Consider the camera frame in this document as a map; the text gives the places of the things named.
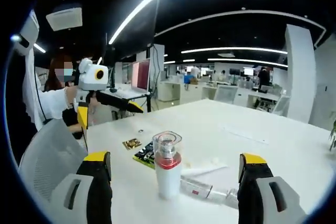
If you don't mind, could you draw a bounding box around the potted green plant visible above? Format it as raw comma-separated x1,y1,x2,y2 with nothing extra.
329,119,336,152

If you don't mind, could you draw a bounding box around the gold foil skincare sachet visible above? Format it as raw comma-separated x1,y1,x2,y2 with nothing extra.
122,137,143,151

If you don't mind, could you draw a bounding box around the white table cable flap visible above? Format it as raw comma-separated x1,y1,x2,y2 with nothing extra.
221,125,270,145

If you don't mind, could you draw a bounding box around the white office chair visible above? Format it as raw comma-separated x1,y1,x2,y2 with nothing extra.
272,94,291,116
214,84,238,104

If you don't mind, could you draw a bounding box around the ceiling air conditioner unit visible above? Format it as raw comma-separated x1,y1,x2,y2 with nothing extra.
45,5,83,31

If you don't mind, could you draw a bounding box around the green foil skincare sachet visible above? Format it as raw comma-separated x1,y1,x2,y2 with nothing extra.
132,141,158,170

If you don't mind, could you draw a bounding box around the red collar skincare pump bottle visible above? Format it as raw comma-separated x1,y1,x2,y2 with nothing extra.
152,130,183,200

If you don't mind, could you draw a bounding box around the large white skincare tube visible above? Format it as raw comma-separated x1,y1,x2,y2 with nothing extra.
180,164,228,180

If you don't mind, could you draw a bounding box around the person's head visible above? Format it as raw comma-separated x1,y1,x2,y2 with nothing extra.
44,55,75,91

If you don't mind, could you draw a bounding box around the monitor with red screen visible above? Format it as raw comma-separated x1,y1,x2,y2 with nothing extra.
131,59,152,94

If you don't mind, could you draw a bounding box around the white worn device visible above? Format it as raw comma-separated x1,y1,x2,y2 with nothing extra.
18,9,40,57

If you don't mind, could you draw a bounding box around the black frame side desk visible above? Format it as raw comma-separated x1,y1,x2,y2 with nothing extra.
99,87,153,113

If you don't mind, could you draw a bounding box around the grey mesh office chair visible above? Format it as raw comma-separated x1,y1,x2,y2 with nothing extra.
17,118,89,210

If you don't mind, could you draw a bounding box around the person's left hand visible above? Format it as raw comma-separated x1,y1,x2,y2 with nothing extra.
65,87,79,110

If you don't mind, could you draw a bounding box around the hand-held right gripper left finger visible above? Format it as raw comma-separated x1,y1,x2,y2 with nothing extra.
49,151,113,224

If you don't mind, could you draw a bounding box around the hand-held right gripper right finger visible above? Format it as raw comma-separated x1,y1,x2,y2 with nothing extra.
237,152,308,224

